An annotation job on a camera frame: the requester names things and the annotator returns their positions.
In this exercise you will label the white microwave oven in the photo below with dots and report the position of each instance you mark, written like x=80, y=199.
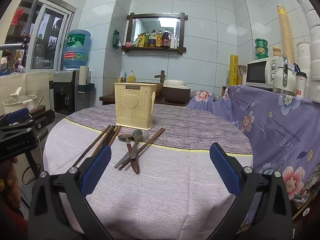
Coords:
x=257, y=72

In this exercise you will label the small wooden box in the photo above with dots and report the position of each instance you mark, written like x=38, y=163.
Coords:
x=225, y=91

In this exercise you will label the yellow snack packet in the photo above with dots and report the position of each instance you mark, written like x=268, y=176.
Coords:
x=140, y=41

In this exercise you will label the white pot with lid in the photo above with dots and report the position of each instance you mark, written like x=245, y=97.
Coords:
x=17, y=102

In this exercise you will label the small white bottle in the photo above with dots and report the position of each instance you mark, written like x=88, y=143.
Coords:
x=173, y=42

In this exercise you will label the dark wooden chopstick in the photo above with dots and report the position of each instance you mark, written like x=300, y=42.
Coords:
x=111, y=136
x=116, y=133

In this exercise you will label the striped purple tablecloth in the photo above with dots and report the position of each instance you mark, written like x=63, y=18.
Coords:
x=155, y=200

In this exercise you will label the glass jar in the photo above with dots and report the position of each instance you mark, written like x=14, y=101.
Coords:
x=242, y=76

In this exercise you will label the large dark sauce bottle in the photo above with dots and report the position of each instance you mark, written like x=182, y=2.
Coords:
x=166, y=38

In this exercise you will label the cream plastic utensil holder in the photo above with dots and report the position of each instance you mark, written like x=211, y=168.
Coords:
x=135, y=105

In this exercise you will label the purple floral cloth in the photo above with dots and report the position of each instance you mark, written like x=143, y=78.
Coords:
x=270, y=130

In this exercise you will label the green wall holder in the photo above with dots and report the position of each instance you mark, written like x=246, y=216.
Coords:
x=116, y=40

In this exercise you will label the brown basin with lid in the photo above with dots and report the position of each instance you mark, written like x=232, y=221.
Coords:
x=176, y=92

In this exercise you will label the white tumbler red label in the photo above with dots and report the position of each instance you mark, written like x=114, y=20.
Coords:
x=301, y=85

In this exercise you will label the stacked green containers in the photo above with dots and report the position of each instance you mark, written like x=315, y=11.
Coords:
x=261, y=48

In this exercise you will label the yellow printed roll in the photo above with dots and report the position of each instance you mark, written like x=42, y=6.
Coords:
x=234, y=70

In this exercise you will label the woven basket basin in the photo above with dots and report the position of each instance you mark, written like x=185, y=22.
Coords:
x=158, y=88

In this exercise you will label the dark wooden counter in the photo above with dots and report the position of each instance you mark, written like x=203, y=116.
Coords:
x=107, y=99

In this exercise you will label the stacks of white cups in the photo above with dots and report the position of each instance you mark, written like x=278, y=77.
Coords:
x=315, y=42

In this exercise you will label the person's left hand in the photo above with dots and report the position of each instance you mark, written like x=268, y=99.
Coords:
x=8, y=180

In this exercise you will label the yellow lidded jar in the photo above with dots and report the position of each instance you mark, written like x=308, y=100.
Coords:
x=277, y=51

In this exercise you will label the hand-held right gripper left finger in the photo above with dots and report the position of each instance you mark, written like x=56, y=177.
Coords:
x=97, y=170

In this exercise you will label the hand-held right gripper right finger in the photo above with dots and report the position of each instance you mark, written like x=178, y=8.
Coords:
x=225, y=170

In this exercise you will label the window with photos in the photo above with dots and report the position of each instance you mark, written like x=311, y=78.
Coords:
x=47, y=40

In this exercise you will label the stack of yellow paper cups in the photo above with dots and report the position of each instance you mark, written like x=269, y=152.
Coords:
x=285, y=35

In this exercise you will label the wooden framed mirror shelf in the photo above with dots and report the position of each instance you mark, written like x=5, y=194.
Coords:
x=130, y=32

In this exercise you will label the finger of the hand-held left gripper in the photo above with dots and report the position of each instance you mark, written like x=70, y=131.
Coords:
x=15, y=116
x=40, y=120

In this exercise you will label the bronze faucet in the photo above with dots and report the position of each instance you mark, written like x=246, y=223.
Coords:
x=161, y=76

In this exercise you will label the yellow soap pump bottle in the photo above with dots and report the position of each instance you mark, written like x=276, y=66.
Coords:
x=131, y=77

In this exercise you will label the pink small dish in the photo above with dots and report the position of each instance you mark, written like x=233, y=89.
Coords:
x=129, y=45

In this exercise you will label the blue water jug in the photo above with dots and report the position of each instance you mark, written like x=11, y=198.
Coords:
x=76, y=47

